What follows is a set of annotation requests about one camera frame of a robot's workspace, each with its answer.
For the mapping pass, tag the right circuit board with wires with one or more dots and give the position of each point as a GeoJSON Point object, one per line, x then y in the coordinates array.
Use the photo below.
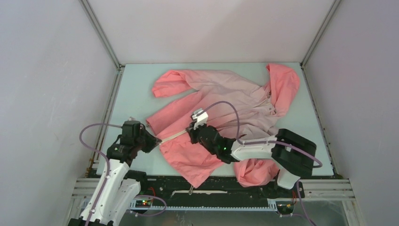
{"type": "Point", "coordinates": [285, 209]}

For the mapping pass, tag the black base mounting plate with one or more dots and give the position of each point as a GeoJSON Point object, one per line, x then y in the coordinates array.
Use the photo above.
{"type": "Point", "coordinates": [217, 193]}

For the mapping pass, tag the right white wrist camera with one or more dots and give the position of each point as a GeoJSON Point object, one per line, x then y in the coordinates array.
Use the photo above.
{"type": "Point", "coordinates": [199, 118]}

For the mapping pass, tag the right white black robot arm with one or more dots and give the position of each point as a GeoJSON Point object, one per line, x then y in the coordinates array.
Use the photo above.
{"type": "Point", "coordinates": [292, 153]}

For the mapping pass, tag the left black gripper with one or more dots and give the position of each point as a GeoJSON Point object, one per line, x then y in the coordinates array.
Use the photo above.
{"type": "Point", "coordinates": [153, 141]}

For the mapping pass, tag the left circuit board with LEDs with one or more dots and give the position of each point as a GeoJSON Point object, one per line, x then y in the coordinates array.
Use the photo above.
{"type": "Point", "coordinates": [143, 204]}

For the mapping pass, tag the aluminium frame rail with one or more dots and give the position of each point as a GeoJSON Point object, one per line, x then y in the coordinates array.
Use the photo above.
{"type": "Point", "coordinates": [310, 189]}

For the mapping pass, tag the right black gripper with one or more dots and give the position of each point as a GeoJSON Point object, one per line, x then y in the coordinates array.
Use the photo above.
{"type": "Point", "coordinates": [193, 132]}

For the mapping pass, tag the pink zip-up hooded jacket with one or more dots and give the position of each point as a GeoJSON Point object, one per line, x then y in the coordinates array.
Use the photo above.
{"type": "Point", "coordinates": [235, 107]}

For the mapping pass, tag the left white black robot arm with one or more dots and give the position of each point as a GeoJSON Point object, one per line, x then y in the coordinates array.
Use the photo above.
{"type": "Point", "coordinates": [114, 191]}

